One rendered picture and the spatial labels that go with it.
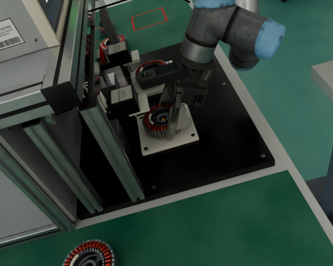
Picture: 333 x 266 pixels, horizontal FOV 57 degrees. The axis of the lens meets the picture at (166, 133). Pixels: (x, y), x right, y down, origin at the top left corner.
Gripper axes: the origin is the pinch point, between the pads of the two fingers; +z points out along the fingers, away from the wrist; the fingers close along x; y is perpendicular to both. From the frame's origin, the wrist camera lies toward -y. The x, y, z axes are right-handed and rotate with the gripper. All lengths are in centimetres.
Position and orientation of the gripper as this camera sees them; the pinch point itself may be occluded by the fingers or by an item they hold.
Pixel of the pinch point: (163, 122)
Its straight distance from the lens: 81.7
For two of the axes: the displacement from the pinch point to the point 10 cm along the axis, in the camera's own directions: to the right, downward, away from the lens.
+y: 9.5, 0.9, 3.0
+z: -2.7, 7.4, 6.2
